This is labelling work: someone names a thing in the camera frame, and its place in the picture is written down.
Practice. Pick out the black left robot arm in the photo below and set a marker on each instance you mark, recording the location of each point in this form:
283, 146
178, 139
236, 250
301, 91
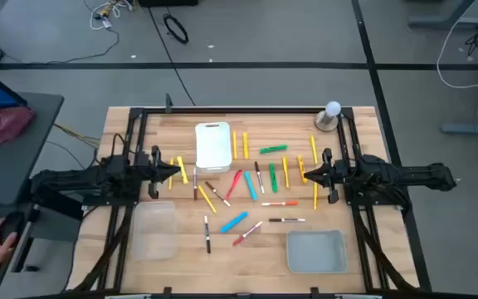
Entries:
98, 176

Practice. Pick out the black frame clamp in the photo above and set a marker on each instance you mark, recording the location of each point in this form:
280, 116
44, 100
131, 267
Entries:
167, 290
314, 290

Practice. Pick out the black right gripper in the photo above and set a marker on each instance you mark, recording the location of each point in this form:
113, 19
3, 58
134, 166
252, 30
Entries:
338, 174

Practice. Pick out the dark grey side desk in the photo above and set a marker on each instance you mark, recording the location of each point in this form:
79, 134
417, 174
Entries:
23, 166

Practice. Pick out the black computer mouse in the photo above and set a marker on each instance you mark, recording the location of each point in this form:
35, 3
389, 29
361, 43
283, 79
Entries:
13, 220

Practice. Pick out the curved black bracket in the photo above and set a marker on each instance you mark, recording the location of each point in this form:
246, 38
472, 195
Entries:
168, 104

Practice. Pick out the slim pink highlighter pen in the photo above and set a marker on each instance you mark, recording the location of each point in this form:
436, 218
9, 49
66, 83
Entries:
235, 182

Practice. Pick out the blue-grey desk foot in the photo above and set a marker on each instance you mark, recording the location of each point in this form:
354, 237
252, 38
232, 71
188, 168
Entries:
471, 128

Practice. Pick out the grey desk leg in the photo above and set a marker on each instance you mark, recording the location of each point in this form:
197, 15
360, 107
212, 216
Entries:
442, 21

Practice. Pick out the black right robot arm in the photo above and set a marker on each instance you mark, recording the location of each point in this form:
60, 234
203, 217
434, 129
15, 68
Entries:
409, 174

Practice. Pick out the thick green highlighter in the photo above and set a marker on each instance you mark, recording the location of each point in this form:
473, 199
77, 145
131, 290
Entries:
273, 148
273, 177

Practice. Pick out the dark brown Expo marker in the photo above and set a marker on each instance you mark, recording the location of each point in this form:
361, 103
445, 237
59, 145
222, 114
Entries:
286, 220

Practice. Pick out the grey plastic bin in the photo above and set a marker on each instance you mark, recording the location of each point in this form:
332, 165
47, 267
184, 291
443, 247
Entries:
315, 253

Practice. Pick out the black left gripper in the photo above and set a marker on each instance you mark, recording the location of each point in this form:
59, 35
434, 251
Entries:
147, 170

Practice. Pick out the black Expo marker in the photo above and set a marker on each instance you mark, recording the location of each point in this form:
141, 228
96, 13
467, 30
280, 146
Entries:
207, 233

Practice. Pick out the white plastic bin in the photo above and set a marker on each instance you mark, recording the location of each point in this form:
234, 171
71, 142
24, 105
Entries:
213, 145

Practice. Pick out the clear plastic bin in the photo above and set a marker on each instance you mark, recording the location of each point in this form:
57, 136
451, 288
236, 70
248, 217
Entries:
154, 236

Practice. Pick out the black box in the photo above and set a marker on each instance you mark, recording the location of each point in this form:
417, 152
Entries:
168, 2

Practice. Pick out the white bulb on metal base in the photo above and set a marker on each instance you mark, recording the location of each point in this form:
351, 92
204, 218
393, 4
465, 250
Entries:
332, 109

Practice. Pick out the thick yellow highlighter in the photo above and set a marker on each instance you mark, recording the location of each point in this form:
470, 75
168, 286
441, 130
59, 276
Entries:
182, 170
245, 145
300, 163

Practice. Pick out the thick blue highlighter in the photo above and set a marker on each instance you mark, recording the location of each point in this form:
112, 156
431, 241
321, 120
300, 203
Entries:
250, 185
234, 222

